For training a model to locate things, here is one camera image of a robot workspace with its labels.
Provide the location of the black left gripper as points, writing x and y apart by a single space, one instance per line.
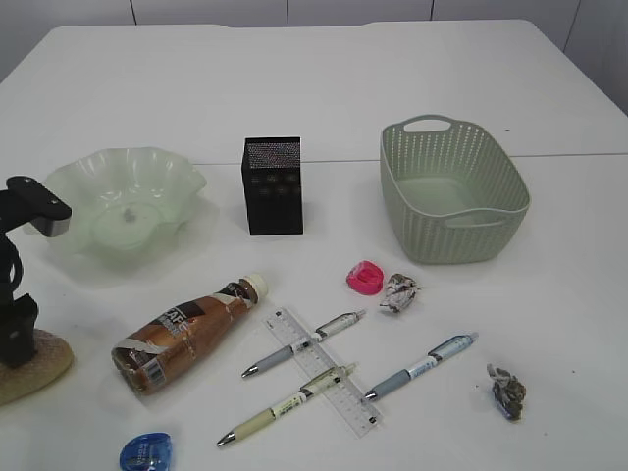
17 316

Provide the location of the bread roll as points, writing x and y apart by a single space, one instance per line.
52 359

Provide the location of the brown coffee drink bottle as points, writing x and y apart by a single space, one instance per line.
167 347

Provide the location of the pink pencil sharpener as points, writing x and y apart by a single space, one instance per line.
365 278

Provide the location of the white paper ball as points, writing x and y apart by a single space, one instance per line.
399 292

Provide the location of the dark paper ball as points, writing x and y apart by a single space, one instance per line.
509 393

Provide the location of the wavy green glass plate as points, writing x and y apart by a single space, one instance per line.
126 202

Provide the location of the blue pencil sharpener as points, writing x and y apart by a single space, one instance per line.
147 452

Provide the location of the black mesh pen holder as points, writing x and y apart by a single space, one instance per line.
271 178

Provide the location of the beige grip pen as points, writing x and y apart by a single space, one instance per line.
315 386

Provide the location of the grey grip pen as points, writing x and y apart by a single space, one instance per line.
297 339

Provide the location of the blue clip pen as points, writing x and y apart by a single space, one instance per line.
432 359

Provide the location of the green plastic basket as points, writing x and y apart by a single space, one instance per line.
453 196

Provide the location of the clear plastic ruler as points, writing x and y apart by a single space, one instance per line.
345 397

